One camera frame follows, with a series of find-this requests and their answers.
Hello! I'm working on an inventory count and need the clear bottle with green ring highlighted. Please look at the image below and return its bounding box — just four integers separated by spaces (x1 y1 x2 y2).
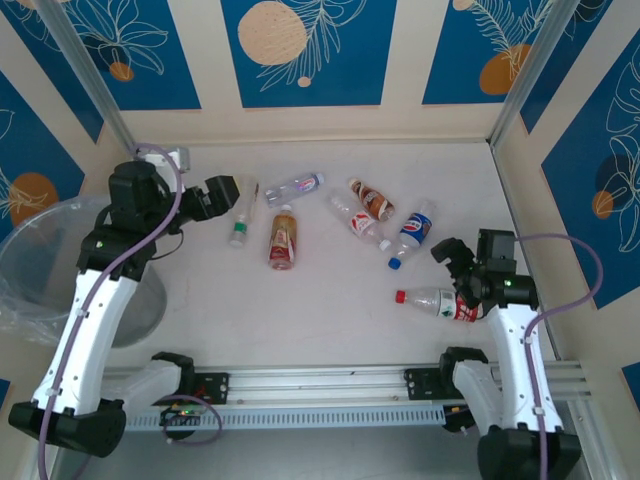
228 173 261 250

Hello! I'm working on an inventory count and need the red-cap clear bottle red label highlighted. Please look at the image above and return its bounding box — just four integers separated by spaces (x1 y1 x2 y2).
394 285 485 325

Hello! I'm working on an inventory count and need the blue-cap cola bottle blue label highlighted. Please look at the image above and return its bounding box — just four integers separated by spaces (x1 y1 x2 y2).
387 198 437 271

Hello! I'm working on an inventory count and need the orange tea bottle red label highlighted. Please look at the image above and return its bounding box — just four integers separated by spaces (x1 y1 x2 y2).
267 203 301 271

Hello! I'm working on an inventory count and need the brown coffee drink bottle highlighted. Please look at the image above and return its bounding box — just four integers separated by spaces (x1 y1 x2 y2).
347 176 396 222

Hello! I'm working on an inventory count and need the clear bottle red-white label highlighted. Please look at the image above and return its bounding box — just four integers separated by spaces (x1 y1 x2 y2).
327 192 394 252

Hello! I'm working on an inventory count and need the transparent plastic bin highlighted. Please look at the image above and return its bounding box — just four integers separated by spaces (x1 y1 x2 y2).
0 196 169 349

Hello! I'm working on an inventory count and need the clear plastic bin liner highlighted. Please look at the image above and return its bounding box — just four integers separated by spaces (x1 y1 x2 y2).
0 197 126 346

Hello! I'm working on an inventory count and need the small clear purple-label water bottle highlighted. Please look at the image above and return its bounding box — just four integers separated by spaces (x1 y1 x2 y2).
263 172 327 209

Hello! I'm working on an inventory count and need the small circuit board green light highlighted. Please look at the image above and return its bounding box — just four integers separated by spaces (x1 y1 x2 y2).
159 403 207 427
442 404 476 435

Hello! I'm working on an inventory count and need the grey metal sheet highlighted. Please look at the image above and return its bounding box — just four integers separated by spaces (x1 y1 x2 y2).
49 427 481 480

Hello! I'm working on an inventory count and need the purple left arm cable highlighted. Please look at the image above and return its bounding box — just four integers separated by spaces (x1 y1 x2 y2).
37 143 184 480

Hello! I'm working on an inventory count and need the thin black left gripper cable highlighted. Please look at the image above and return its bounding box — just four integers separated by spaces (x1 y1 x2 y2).
149 230 185 262

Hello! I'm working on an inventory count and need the aluminium table side rail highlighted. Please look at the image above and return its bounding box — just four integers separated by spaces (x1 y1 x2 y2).
492 142 616 480

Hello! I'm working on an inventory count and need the aluminium frame post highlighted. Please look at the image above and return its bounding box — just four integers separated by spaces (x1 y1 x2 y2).
488 0 574 149
34 0 141 156

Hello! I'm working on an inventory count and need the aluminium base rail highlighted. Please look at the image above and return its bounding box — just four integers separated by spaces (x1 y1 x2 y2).
102 362 586 401

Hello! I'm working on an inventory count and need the grey slotted cable duct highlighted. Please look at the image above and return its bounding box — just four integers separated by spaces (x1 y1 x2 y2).
119 403 446 431

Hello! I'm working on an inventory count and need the short purple cable loop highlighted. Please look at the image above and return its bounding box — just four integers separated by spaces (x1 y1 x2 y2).
163 394 223 446

